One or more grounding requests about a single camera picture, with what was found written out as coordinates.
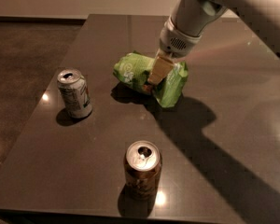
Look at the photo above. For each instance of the silver green 7up can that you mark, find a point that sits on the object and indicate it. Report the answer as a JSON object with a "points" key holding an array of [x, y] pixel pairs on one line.
{"points": [[74, 91]]}

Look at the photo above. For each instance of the green rice chip bag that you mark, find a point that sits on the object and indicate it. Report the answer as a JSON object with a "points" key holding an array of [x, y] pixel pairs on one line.
{"points": [[133, 71]]}

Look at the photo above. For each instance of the brown soda can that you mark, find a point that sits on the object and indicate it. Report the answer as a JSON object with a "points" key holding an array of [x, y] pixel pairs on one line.
{"points": [[142, 164]]}

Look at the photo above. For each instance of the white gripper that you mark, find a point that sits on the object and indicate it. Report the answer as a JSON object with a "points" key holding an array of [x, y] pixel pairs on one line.
{"points": [[174, 41]]}

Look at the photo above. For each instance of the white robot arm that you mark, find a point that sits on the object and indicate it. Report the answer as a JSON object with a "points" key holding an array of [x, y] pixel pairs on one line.
{"points": [[261, 16]]}

